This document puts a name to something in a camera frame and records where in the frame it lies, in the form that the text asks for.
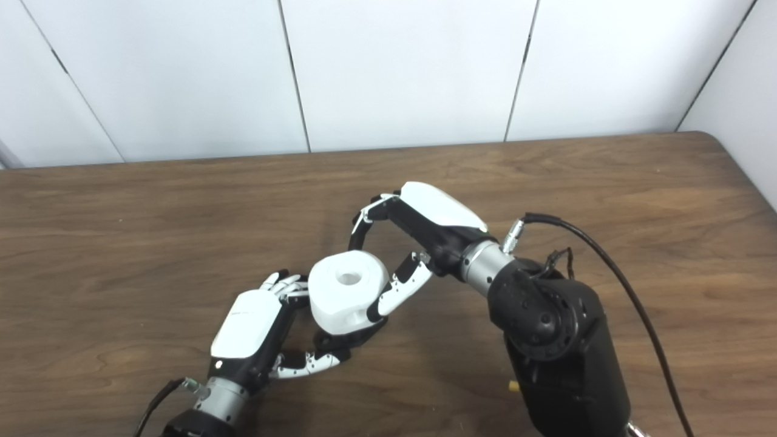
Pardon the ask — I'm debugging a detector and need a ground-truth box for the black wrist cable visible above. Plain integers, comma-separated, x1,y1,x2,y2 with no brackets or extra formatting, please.
503,212,696,437
132,377,202,437

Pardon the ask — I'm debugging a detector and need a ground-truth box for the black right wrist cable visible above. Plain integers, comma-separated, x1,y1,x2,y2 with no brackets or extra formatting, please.
503,212,696,437

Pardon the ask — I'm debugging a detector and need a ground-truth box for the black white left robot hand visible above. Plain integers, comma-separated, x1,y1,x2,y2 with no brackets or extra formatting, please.
194,270,353,425

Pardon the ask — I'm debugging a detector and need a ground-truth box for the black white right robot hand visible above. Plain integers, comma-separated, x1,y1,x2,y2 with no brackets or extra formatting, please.
348,181,517,322

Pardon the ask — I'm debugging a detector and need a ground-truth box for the thin black wire loop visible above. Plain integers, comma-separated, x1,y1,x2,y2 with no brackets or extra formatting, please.
542,246,575,280

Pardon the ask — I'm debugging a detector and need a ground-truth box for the black flanged holder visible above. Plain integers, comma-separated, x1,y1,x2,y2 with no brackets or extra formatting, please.
313,316,389,354

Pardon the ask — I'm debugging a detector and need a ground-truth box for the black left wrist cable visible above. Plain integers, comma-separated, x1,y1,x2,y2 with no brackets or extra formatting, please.
132,377,202,437

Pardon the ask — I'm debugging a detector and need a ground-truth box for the grey wall conduit pole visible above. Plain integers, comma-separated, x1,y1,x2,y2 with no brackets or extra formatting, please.
0,138,25,169

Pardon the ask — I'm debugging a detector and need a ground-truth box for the round white piece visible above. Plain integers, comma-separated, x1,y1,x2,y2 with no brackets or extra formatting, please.
307,250,390,336

